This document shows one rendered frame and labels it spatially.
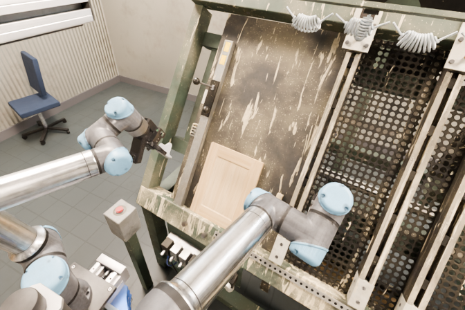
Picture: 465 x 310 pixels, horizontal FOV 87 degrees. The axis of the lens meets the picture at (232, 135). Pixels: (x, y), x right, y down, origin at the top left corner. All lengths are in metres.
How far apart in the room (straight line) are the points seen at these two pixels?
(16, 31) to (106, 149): 0.44
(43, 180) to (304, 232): 0.62
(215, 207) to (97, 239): 1.46
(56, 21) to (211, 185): 1.12
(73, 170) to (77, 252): 1.91
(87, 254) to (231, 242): 2.12
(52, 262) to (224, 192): 0.76
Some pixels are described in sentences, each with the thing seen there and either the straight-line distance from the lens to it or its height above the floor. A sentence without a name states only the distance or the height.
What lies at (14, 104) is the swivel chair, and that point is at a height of 0.48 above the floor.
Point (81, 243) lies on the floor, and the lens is 2.65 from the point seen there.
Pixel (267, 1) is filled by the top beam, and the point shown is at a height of 1.89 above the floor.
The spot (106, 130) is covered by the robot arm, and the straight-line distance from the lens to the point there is 0.85.
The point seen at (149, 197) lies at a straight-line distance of 1.60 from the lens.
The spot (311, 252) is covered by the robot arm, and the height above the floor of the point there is 1.56.
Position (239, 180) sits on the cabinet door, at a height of 1.12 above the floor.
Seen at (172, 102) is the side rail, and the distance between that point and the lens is 1.47.
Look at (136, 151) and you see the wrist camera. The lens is 0.98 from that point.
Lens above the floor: 2.08
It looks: 37 degrees down
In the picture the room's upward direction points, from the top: 3 degrees clockwise
